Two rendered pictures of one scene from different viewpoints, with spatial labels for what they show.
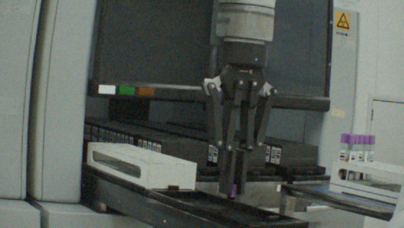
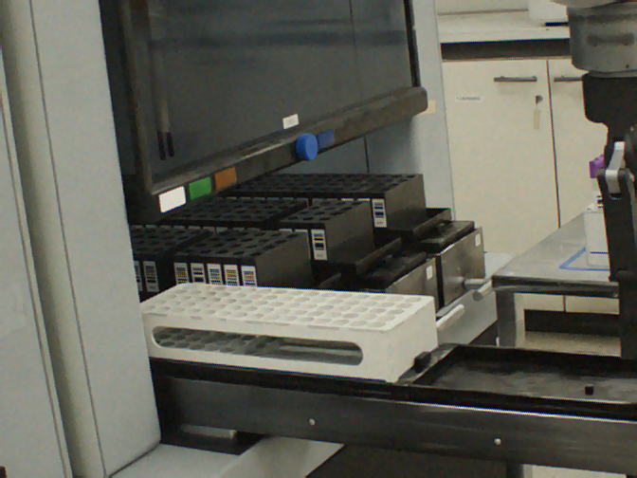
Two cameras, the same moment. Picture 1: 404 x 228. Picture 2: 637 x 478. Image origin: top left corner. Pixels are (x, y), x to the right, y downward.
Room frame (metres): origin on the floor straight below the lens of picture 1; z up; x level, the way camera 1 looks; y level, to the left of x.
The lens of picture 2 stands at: (0.64, 0.63, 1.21)
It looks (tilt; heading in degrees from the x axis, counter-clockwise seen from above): 14 degrees down; 332
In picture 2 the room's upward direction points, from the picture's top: 6 degrees counter-clockwise
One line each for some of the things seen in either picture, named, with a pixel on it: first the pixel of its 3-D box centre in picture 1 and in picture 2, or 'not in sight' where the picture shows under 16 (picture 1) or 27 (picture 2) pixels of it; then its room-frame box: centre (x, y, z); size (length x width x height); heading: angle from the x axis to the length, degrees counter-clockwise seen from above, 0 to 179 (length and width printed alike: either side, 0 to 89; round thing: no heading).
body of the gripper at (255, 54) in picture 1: (242, 71); (631, 126); (1.37, -0.06, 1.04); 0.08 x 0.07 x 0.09; 121
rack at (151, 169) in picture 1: (136, 167); (279, 334); (1.70, 0.12, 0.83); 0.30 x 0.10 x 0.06; 30
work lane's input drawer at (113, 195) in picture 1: (178, 211); (451, 401); (1.54, 0.03, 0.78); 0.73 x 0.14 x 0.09; 30
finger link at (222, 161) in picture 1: (218, 154); (630, 293); (1.35, -0.03, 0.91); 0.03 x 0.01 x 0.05; 121
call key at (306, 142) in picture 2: not in sight; (307, 147); (1.85, -0.02, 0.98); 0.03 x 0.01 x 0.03; 120
